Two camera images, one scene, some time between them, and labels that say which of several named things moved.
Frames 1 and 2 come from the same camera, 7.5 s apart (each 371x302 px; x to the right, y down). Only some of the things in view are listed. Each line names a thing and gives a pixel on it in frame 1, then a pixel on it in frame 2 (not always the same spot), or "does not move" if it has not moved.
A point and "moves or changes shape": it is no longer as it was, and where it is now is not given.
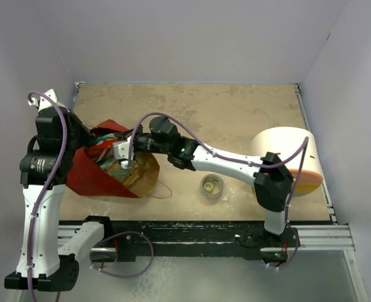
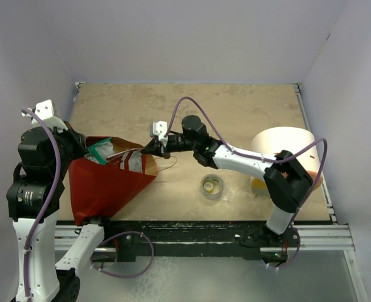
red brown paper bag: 93,169 moves or changes shape
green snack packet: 100,139 -> 98,152
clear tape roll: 212,185 does not move
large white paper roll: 285,141 does not move
